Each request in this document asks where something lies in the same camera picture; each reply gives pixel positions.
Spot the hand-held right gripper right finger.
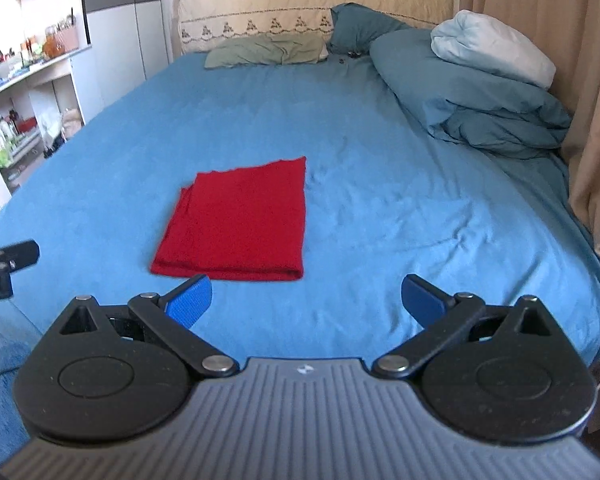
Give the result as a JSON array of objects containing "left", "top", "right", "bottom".
[{"left": 372, "top": 274, "right": 566, "bottom": 380}]

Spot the orange jar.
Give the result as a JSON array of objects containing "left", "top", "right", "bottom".
[{"left": 42, "top": 25, "right": 67, "bottom": 59}]

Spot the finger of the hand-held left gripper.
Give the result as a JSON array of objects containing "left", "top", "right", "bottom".
[{"left": 0, "top": 240, "right": 40, "bottom": 275}]

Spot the cream embroidered pillow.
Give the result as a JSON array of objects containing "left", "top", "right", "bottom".
[{"left": 179, "top": 7, "right": 335, "bottom": 53}]

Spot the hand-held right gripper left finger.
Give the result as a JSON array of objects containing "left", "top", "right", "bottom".
[{"left": 55, "top": 274, "right": 240, "bottom": 379}]

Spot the white and grey wardrobe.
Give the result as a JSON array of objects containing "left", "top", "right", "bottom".
[{"left": 80, "top": 0, "right": 173, "bottom": 123}]

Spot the teal pillow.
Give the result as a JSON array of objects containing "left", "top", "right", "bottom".
[{"left": 328, "top": 2, "right": 413, "bottom": 56}]

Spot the pink box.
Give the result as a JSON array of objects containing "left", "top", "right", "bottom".
[{"left": 56, "top": 25, "right": 80, "bottom": 52}]

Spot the beige curtain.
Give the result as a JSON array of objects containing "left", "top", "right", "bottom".
[{"left": 460, "top": 0, "right": 600, "bottom": 273}]

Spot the blue fluffy rug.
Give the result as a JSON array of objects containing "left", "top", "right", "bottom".
[{"left": 0, "top": 342, "right": 36, "bottom": 466}]

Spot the bed with blue sheet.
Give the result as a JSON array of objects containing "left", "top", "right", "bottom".
[{"left": 0, "top": 52, "right": 600, "bottom": 366}]

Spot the red knit sweater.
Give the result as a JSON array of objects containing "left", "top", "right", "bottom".
[{"left": 150, "top": 156, "right": 307, "bottom": 282}]

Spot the white shelf desk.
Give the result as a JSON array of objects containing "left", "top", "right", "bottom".
[{"left": 0, "top": 42, "right": 93, "bottom": 206}]

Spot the white plastic bag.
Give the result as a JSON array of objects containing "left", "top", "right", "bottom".
[{"left": 37, "top": 107, "right": 86, "bottom": 151}]

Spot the green pillow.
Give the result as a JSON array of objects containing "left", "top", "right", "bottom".
[{"left": 204, "top": 34, "right": 329, "bottom": 69}]

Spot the light blue pillow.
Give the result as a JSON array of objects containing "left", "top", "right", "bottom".
[{"left": 430, "top": 9, "right": 557, "bottom": 90}]

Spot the blue folded duvet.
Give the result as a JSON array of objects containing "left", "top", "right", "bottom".
[{"left": 369, "top": 28, "right": 573, "bottom": 160}]

